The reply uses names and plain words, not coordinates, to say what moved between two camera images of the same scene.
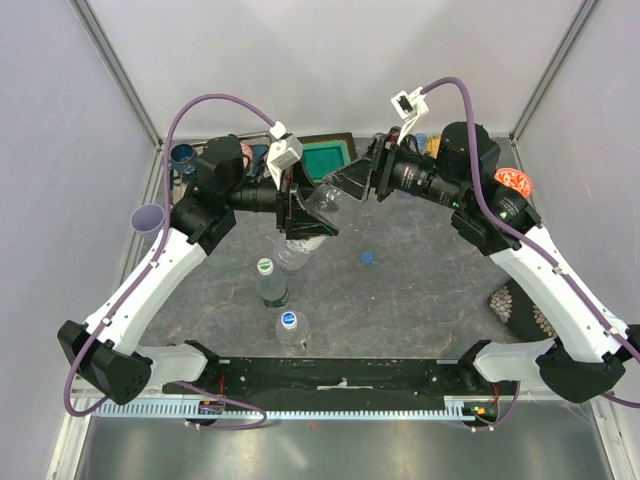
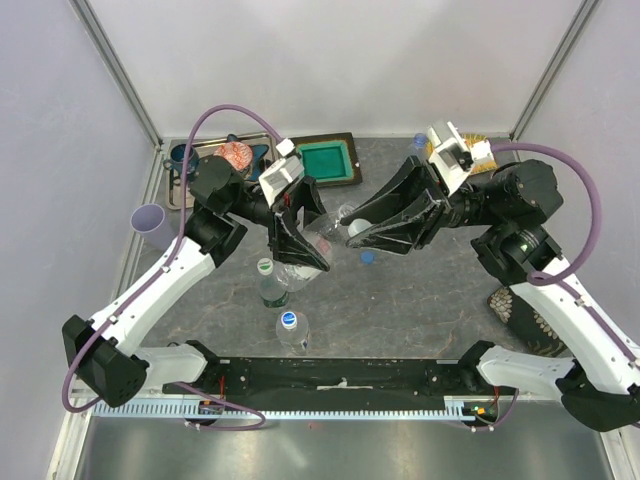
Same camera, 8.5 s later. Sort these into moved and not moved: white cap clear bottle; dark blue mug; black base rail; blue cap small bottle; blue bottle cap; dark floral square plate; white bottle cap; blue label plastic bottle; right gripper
Moved: right gripper; white cap clear bottle; white bottle cap
Not moved: dark blue mug; dark floral square plate; blue bottle cap; black base rail; blue label plastic bottle; blue cap small bottle
